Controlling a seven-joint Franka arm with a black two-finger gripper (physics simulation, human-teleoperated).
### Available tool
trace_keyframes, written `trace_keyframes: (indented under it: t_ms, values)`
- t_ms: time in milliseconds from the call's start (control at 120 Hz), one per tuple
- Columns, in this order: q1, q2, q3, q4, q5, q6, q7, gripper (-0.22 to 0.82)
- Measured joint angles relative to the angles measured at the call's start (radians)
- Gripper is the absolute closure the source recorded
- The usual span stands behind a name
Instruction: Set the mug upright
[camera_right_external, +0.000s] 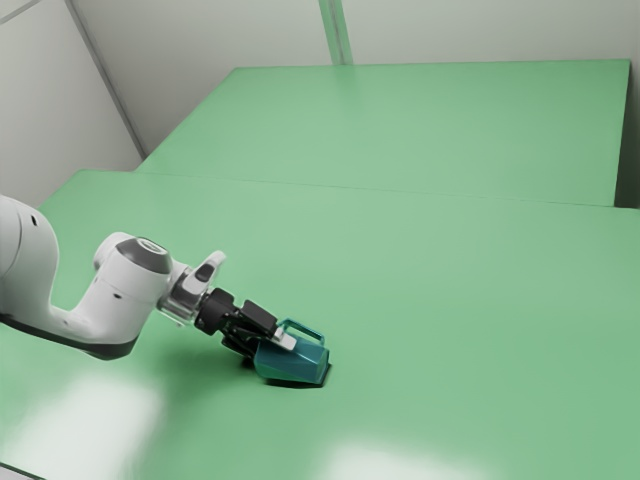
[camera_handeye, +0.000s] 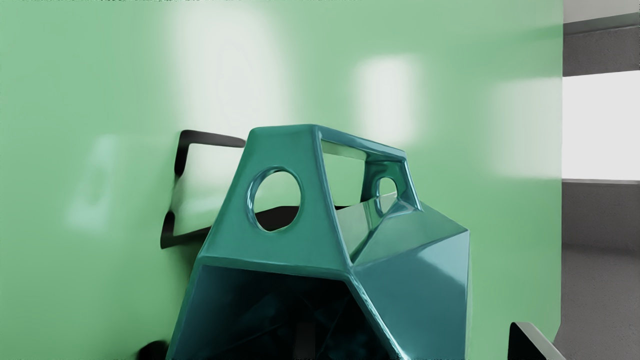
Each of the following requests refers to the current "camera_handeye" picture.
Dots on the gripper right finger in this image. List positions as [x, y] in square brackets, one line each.
[527, 345]

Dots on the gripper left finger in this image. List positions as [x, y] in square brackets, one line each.
[152, 351]

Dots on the teal faceted mug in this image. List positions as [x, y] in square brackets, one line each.
[300, 235]

